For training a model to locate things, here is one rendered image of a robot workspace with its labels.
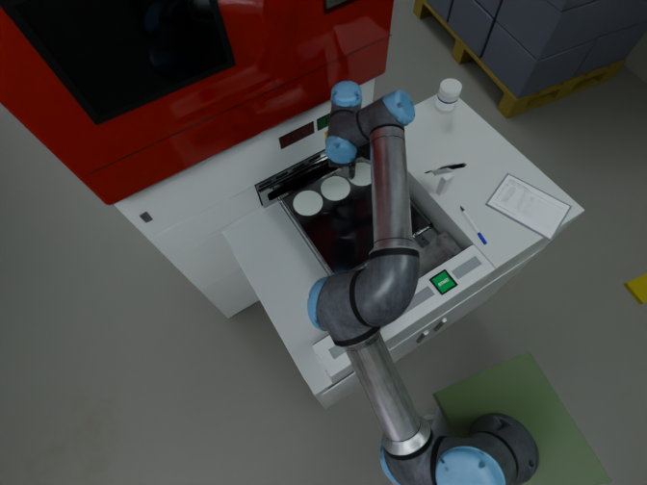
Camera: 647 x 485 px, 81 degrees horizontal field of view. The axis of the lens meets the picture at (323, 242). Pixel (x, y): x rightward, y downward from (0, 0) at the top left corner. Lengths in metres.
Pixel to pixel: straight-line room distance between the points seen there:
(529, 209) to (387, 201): 0.64
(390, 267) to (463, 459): 0.41
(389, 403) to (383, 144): 0.54
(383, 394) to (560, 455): 0.42
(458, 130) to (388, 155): 0.66
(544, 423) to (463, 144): 0.84
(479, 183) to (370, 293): 0.71
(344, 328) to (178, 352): 1.49
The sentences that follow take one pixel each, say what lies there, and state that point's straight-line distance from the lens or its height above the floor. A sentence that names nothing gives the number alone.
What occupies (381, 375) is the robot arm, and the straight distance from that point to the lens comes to 0.85.
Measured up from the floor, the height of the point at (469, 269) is 0.96.
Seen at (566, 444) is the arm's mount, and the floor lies 1.02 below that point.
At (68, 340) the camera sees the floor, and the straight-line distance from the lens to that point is 2.48.
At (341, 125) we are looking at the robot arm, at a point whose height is 1.31.
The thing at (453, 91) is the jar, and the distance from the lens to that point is 1.41.
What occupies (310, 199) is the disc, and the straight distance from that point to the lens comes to 1.28.
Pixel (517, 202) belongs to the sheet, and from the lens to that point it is 1.30.
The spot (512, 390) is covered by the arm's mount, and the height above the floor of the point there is 0.99.
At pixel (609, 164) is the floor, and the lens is 3.00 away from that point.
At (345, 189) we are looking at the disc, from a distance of 1.30.
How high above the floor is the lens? 1.97
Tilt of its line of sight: 63 degrees down
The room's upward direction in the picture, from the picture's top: 6 degrees counter-clockwise
